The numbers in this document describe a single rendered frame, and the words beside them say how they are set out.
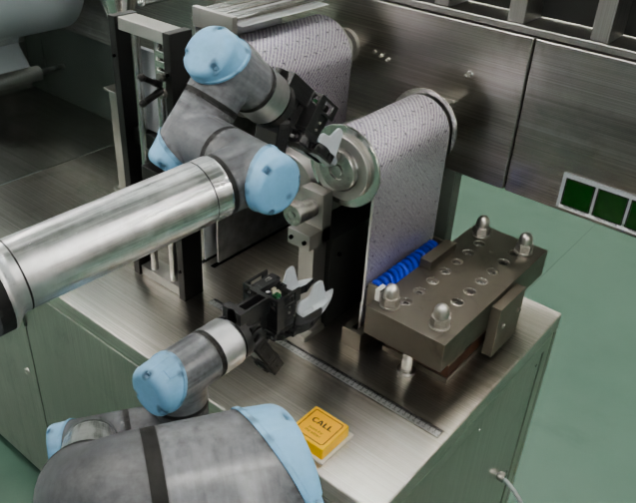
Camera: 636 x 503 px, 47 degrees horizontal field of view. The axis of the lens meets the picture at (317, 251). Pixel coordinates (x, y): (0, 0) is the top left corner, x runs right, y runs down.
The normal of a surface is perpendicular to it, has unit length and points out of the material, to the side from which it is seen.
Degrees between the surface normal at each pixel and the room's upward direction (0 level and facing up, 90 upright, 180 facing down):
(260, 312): 90
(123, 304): 0
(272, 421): 4
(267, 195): 90
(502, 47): 90
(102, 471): 25
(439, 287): 0
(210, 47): 50
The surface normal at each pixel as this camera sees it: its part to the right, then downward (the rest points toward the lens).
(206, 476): 0.22, -0.40
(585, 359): 0.05, -0.84
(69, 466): -0.60, -0.65
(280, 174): 0.67, 0.43
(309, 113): -0.45, -0.24
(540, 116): -0.63, 0.39
